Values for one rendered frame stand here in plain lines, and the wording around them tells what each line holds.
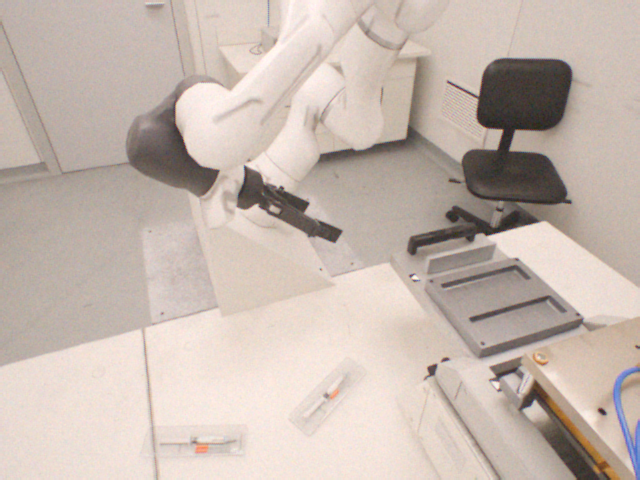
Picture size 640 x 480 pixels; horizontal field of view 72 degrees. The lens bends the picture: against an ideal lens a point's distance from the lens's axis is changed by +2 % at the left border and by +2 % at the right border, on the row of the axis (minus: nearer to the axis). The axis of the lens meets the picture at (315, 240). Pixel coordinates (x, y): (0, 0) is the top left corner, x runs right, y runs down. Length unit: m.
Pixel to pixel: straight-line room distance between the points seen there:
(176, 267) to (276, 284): 0.32
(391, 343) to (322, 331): 0.16
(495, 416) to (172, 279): 0.85
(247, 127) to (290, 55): 0.11
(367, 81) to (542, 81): 1.56
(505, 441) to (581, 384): 0.13
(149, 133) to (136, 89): 2.68
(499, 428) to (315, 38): 0.57
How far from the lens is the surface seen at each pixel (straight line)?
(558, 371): 0.60
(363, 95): 0.98
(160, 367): 1.03
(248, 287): 1.04
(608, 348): 0.66
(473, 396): 0.68
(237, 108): 0.60
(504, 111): 2.41
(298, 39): 0.64
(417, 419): 0.88
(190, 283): 1.20
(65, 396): 1.07
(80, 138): 3.50
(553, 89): 2.46
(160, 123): 0.70
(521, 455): 0.66
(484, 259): 0.94
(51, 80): 3.37
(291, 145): 1.02
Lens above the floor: 1.54
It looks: 38 degrees down
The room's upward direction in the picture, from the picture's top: straight up
